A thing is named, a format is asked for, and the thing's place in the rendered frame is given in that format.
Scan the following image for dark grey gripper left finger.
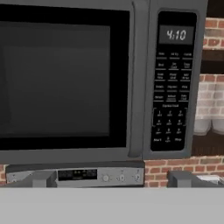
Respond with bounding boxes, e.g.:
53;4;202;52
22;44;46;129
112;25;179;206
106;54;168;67
4;170;58;188

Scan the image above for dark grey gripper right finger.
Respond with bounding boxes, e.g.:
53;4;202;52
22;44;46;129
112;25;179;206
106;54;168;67
166;170;224;188

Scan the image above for grey microwave oven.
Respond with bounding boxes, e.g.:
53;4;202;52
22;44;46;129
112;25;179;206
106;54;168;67
0;0;210;165

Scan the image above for microwave door with dark window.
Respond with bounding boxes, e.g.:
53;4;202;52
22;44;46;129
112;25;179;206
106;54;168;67
0;0;151;165

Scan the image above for white flat object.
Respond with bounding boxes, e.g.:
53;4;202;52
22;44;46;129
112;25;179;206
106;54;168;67
195;174;224;186

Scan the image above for silver stove control panel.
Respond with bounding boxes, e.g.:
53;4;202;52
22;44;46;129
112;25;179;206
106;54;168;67
4;160;146;188

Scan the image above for dark wooden shelf board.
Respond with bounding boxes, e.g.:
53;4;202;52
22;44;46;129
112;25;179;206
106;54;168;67
191;132;224;158
199;47;224;75
206;0;224;19

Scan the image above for clear glass jar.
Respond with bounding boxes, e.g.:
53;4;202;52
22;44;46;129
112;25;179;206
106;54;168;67
211;82;224;136
193;82;214;136

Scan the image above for grey microwave door handle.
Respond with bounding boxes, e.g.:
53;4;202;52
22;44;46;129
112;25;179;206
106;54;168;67
127;1;147;158

